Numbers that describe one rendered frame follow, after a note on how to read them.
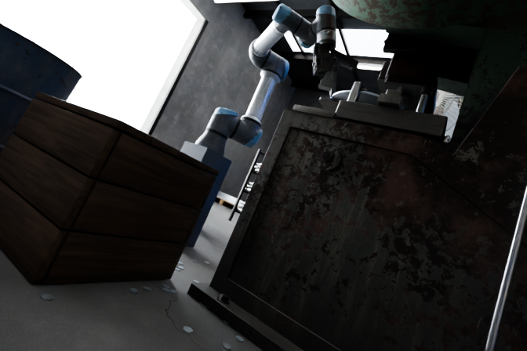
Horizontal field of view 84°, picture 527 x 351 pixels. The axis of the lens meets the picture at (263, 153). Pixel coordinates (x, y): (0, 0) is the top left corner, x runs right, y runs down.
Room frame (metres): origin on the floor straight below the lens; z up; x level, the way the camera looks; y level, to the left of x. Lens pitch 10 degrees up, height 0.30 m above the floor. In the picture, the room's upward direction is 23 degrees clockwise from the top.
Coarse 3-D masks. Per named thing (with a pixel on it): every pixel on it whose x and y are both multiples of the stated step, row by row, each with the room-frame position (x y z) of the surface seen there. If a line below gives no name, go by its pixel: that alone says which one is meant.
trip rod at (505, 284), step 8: (520, 208) 0.57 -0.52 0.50; (520, 216) 0.56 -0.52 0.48; (520, 224) 0.56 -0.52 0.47; (520, 232) 0.56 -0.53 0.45; (512, 240) 0.56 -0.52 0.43; (520, 240) 0.56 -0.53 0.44; (512, 248) 0.56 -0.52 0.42; (512, 256) 0.56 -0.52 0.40; (512, 264) 0.56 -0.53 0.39; (504, 272) 0.56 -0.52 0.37; (512, 272) 0.56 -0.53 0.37; (504, 280) 0.56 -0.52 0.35; (504, 288) 0.56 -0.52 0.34; (504, 296) 0.56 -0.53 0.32; (496, 304) 0.56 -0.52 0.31; (504, 304) 0.56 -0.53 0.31; (496, 312) 0.56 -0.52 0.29; (496, 320) 0.56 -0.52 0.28; (496, 328) 0.56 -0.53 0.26; (488, 336) 0.56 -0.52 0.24; (496, 336) 0.56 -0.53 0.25; (488, 344) 0.56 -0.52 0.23
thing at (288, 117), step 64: (320, 128) 0.84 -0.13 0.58; (384, 128) 0.74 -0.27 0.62; (512, 128) 0.60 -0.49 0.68; (256, 192) 0.90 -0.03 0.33; (320, 192) 0.81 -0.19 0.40; (384, 192) 0.72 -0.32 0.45; (448, 192) 0.65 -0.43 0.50; (512, 192) 0.59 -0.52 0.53; (256, 256) 0.86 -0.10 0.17; (320, 256) 0.77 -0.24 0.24; (384, 256) 0.70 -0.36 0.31; (448, 256) 0.63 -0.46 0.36; (256, 320) 0.81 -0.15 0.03; (320, 320) 0.75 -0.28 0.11; (384, 320) 0.68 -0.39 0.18; (448, 320) 0.62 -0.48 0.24; (512, 320) 0.57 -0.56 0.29
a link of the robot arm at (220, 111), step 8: (216, 112) 1.40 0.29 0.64; (224, 112) 1.39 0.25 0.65; (232, 112) 1.40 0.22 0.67; (216, 120) 1.39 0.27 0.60; (224, 120) 1.39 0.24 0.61; (232, 120) 1.41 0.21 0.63; (240, 120) 1.43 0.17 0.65; (216, 128) 1.39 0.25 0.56; (224, 128) 1.40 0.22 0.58; (232, 128) 1.41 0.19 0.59; (232, 136) 1.44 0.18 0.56
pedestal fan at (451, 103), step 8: (440, 96) 1.72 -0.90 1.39; (448, 96) 1.50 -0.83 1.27; (456, 96) 1.56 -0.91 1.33; (440, 104) 1.61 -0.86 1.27; (448, 104) 1.55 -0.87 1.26; (456, 104) 1.46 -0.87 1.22; (448, 112) 1.56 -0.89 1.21; (456, 112) 1.47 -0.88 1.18; (448, 120) 1.56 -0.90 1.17; (456, 120) 1.47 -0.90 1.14; (448, 128) 1.50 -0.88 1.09; (448, 136) 1.51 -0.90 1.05
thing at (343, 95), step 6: (348, 90) 0.95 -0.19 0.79; (336, 96) 1.02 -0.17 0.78; (342, 96) 1.00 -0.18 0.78; (348, 96) 0.98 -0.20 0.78; (360, 96) 0.95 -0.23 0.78; (366, 96) 0.93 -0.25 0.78; (372, 96) 0.92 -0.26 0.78; (378, 96) 0.90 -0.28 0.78; (360, 102) 0.99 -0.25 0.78; (366, 102) 0.97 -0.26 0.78; (372, 102) 0.95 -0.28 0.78
